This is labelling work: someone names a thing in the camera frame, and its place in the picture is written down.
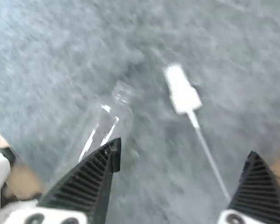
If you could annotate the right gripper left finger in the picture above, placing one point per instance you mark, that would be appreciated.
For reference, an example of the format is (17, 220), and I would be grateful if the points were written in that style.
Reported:
(84, 182)

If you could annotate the clear plastic bottle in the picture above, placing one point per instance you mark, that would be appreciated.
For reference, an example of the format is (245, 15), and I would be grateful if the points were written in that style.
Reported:
(100, 130)

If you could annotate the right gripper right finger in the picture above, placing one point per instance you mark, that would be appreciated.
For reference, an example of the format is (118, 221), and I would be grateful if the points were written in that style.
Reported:
(259, 186)

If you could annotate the white spray top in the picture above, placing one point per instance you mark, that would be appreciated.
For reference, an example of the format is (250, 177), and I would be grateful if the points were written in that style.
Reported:
(184, 93)

